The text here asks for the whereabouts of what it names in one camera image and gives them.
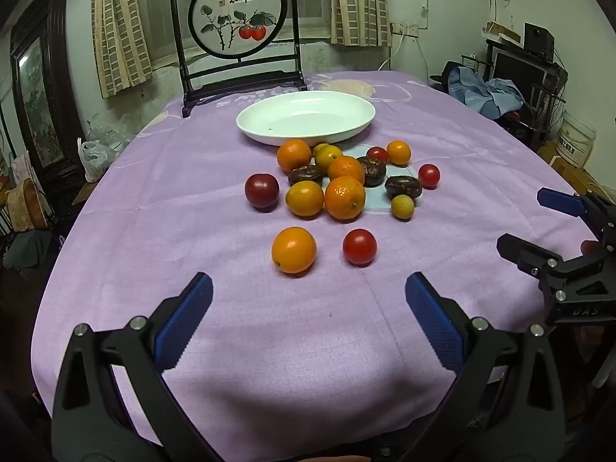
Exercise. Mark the black monitor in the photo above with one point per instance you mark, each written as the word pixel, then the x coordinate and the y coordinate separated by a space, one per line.
pixel 519 70

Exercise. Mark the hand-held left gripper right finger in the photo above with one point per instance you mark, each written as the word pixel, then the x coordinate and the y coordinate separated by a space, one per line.
pixel 433 320

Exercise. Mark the beige checked curtain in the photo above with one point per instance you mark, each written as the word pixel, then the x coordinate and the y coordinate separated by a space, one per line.
pixel 120 33
pixel 358 5

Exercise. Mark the brown patterned bag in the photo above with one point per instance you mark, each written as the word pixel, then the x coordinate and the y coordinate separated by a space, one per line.
pixel 26 204

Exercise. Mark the yellow-orange kumquat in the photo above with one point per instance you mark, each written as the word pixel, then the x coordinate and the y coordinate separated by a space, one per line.
pixel 329 156

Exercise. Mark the large dark red tomato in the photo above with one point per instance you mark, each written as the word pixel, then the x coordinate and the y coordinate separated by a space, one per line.
pixel 262 190

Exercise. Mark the white plastic bag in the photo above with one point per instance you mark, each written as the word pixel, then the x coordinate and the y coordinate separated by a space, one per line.
pixel 96 159

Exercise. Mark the cardboard box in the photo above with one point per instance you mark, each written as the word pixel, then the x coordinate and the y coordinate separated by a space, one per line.
pixel 572 173

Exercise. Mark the purple printed tablecloth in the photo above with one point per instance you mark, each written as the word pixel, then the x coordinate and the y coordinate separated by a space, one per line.
pixel 192 250

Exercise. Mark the long wooden box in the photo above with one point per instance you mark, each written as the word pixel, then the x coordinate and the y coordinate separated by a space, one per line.
pixel 503 31

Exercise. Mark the blue cloth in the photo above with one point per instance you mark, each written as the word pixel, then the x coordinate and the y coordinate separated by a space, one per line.
pixel 486 94

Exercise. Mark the dark wooden framed painting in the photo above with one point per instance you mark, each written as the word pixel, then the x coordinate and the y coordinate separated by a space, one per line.
pixel 38 106

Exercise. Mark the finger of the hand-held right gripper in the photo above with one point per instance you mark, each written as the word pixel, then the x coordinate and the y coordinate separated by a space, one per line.
pixel 522 250
pixel 560 201

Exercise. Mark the white plastic bucket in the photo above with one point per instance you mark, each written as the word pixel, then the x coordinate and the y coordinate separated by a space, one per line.
pixel 576 139

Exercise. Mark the clear plastic bag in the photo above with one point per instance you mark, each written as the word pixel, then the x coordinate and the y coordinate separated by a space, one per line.
pixel 115 130

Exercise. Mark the person's right hand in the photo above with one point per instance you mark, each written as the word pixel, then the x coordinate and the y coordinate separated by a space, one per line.
pixel 589 248

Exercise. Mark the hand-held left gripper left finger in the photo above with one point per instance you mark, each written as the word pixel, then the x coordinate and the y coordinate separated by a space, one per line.
pixel 185 320

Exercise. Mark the white oval plate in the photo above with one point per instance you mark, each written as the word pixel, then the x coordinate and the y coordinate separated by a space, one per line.
pixel 308 115

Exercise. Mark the black speaker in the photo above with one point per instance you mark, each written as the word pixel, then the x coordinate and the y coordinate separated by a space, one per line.
pixel 539 38

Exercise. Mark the round orange kumquat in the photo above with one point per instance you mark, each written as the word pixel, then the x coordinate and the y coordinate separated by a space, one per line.
pixel 293 250
pixel 398 152
pixel 304 198

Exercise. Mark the dark brown passion fruit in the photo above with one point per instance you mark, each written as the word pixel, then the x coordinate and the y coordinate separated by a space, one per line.
pixel 403 187
pixel 373 172
pixel 305 173

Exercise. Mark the black bag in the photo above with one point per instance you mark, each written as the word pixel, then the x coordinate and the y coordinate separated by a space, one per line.
pixel 445 77

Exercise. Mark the yellow-green kumquat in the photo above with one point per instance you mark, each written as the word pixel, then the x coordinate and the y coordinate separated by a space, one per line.
pixel 402 207
pixel 319 147

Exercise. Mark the black framed round painted screen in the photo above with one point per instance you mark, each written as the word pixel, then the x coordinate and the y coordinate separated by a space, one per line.
pixel 231 9

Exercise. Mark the white power strip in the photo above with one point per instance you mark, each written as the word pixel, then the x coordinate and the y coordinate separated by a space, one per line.
pixel 404 29

